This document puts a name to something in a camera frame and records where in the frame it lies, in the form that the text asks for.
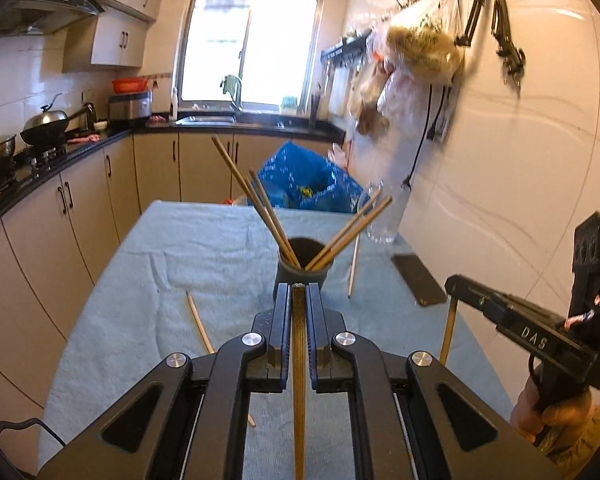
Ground steel cooking pot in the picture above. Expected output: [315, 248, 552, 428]
[0, 131, 19, 194]

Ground wooden chopstick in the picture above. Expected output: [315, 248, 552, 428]
[185, 290, 257, 428]
[291, 284, 307, 480]
[347, 232, 361, 299]
[438, 297, 456, 367]

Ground black chopstick holder cup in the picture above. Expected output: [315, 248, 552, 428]
[274, 236, 334, 306]

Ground clear glass cup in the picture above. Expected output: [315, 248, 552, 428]
[366, 182, 412, 246]

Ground beige kitchen cabinets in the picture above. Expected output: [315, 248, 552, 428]
[32, 0, 174, 70]
[0, 132, 342, 461]

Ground steel sink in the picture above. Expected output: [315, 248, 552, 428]
[175, 114, 286, 129]

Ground red plastic basin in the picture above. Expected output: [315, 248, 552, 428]
[111, 77, 150, 95]

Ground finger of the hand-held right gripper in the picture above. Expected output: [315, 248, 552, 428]
[444, 273, 504, 332]

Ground black wall cable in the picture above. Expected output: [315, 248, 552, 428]
[402, 85, 434, 189]

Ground kitchen window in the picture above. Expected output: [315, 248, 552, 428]
[177, 0, 327, 112]

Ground person's right hand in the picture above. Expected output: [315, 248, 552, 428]
[510, 376, 598, 448]

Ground beige upper kitchen cabinets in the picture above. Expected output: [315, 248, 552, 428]
[32, 0, 174, 70]

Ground silver rice cooker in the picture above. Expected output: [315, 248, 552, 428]
[107, 91, 154, 127]

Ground hanging plastic bag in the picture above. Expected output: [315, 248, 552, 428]
[348, 55, 412, 137]

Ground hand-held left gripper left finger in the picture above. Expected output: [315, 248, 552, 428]
[37, 282, 293, 480]

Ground dark utensil holder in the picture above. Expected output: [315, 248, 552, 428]
[307, 85, 324, 129]

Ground black floor cable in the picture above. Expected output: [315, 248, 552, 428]
[0, 417, 69, 449]

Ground black kitchen countertop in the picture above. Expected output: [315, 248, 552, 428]
[0, 119, 347, 237]

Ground gas stove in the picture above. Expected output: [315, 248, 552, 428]
[14, 145, 70, 170]

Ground person's right forearm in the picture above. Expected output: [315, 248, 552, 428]
[544, 406, 600, 479]

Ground grey towel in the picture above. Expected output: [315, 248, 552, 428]
[37, 200, 514, 480]

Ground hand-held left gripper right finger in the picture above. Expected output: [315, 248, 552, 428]
[306, 282, 565, 480]

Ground black smartphone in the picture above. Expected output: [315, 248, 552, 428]
[391, 253, 449, 307]

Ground black wok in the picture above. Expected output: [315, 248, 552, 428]
[20, 104, 97, 147]

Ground clear bag of dried food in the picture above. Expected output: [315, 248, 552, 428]
[384, 0, 466, 87]

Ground bunch of wooden chopsticks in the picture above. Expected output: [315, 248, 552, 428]
[211, 135, 395, 271]

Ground blue plastic bag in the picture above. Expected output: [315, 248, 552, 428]
[256, 141, 365, 214]

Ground grey range hood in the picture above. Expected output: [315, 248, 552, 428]
[0, 0, 107, 37]

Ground beige lower kitchen cabinets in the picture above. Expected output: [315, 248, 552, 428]
[0, 132, 342, 461]

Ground black wall shelf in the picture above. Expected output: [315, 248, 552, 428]
[321, 30, 374, 69]

